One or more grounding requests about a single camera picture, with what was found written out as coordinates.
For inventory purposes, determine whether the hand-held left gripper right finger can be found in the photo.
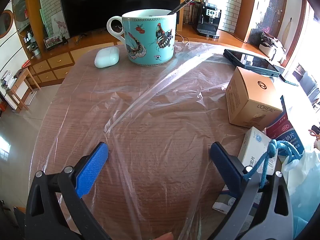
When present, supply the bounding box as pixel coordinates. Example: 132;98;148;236
209;142;294;240

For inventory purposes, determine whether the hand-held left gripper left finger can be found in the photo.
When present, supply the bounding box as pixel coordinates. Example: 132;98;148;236
25;142;110;240

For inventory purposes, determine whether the white medicine box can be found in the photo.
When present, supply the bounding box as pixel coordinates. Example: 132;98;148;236
212;126;280;214

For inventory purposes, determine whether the person's left hand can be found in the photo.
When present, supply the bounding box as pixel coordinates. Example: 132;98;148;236
152;232;175;240

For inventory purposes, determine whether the brown cardboard box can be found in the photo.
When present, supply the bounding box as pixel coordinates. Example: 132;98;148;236
226;66;284;130

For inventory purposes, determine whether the blue medicine box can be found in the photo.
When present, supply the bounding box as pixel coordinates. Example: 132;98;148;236
265;95;304;157

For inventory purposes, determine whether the white plastic bag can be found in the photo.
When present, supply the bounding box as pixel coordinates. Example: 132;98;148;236
281;105;320;230

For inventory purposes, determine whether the wooden tv cabinet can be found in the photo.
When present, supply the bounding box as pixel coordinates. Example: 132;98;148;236
26;34;120;85

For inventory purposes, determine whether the small wooden side table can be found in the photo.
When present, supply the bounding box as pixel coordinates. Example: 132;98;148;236
6;67;40;112

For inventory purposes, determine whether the white earbuds case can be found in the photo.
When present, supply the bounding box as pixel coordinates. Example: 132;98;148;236
94;46;120;68

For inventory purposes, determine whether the beige bag with clothes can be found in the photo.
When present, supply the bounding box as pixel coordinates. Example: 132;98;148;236
259;31;287;64

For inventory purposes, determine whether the stack of magazines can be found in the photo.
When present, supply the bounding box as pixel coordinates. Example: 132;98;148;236
0;70;17;92

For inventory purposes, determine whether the turquoise butterfly mug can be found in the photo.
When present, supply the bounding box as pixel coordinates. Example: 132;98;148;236
107;9;177;67

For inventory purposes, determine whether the black coffee machine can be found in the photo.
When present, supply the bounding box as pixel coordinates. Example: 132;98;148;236
192;1;222;36

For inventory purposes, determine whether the metal spoon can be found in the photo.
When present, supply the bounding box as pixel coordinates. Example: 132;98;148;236
167;0;194;15

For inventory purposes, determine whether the black television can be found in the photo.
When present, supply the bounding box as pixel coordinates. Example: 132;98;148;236
58;0;182;40

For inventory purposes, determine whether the blue cord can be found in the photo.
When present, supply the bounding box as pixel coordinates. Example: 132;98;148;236
244;139;303;189

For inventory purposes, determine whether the flower picture frame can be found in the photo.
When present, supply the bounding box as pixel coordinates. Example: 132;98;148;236
44;36;68;49

